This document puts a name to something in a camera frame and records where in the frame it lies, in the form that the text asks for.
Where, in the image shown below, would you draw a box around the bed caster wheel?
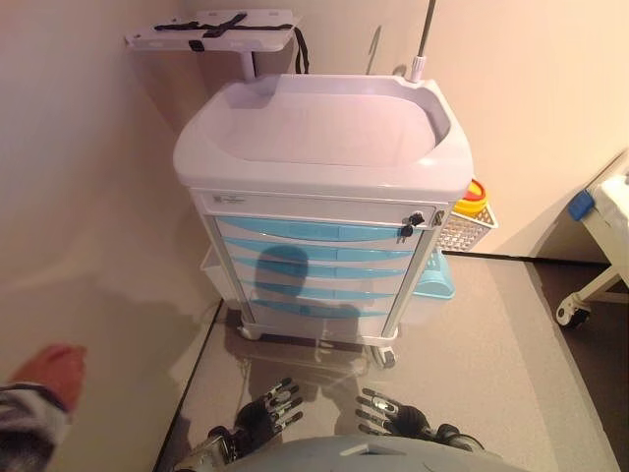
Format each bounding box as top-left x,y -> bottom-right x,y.
555,294 -> 591,329

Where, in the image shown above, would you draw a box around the white medical cart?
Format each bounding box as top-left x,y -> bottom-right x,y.
171,73 -> 476,370

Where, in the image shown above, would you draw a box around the light blue waste bin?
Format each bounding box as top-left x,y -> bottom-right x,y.
411,250 -> 456,300

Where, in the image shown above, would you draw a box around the metal IV pole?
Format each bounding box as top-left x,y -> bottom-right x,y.
410,0 -> 438,83

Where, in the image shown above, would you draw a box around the cart keys in lock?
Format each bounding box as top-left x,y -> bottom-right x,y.
398,211 -> 425,245

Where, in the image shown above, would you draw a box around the white cart side bin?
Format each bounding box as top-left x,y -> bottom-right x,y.
199,245 -> 232,301

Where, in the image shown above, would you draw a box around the white perforated basket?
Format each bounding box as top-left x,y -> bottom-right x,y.
434,204 -> 500,255

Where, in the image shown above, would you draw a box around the black strap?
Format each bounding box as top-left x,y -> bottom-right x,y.
155,12 -> 312,75

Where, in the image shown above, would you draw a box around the white cart side shelf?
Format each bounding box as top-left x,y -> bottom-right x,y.
125,10 -> 304,83

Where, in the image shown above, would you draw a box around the yellow sharps container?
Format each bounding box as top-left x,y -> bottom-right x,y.
454,179 -> 492,217

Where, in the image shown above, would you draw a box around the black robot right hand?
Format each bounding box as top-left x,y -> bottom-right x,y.
354,386 -> 436,442

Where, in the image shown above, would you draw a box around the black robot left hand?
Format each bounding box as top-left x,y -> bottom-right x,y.
234,377 -> 305,451

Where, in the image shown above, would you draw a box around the blue tag on bed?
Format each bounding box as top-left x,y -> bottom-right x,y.
568,189 -> 596,222

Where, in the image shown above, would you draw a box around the grey robot torso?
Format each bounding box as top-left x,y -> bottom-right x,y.
230,432 -> 532,472

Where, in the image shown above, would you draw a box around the bystander person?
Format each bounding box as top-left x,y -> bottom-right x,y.
0,343 -> 87,472

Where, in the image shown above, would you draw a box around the white hospital bed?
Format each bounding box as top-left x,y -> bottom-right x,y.
554,149 -> 629,330

